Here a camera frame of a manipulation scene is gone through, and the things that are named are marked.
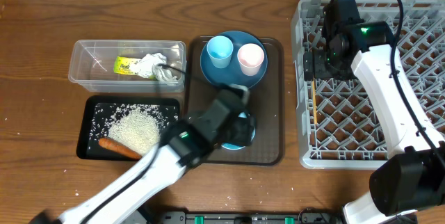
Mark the light blue bowl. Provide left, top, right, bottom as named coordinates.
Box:
left=222, top=112, right=256, bottom=150

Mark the wooden chopstick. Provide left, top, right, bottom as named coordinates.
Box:
left=311, top=79, right=318, bottom=125

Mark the white rice pile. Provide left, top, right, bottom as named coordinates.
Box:
left=88, top=103, right=179, bottom=156

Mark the white tissue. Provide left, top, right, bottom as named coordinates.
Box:
left=129, top=53, right=177, bottom=82

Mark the foil snack wrapper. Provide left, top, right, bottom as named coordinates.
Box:
left=113, top=56, right=140, bottom=75

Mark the orange carrot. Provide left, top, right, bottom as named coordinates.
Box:
left=98, top=138, right=142, bottom=159

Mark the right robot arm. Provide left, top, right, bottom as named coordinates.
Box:
left=304, top=18, right=444, bottom=223

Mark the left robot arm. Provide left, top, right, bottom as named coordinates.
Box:
left=54, top=111, right=255, bottom=223

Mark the grey dishwasher rack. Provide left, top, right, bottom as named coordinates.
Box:
left=291, top=0, right=444, bottom=170

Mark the dark blue plate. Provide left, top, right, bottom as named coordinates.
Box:
left=200, top=31, right=268, bottom=88

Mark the brown serving tray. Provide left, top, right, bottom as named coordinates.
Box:
left=184, top=36, right=284, bottom=166

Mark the pink cup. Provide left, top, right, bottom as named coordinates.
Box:
left=237, top=43, right=265, bottom=76

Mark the light blue cup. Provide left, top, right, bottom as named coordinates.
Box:
left=207, top=35, right=234, bottom=69

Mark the black tray bin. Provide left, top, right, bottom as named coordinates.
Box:
left=76, top=95, right=180, bottom=161

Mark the clear plastic bin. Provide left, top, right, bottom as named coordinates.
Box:
left=69, top=40, right=186, bottom=93

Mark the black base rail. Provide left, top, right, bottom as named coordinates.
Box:
left=123, top=210, right=343, bottom=224

